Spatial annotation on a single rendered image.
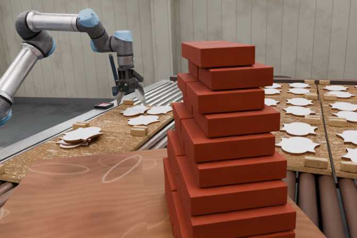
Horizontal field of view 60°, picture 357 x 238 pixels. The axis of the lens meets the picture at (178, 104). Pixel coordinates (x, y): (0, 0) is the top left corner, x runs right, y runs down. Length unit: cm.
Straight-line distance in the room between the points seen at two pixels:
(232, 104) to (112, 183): 35
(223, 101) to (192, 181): 10
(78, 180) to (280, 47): 441
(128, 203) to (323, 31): 456
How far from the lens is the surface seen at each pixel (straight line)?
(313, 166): 95
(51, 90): 618
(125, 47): 139
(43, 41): 167
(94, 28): 137
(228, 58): 37
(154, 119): 134
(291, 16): 488
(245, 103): 36
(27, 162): 110
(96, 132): 117
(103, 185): 64
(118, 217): 54
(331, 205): 82
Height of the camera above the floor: 134
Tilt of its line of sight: 15 degrees down
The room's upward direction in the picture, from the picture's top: 2 degrees counter-clockwise
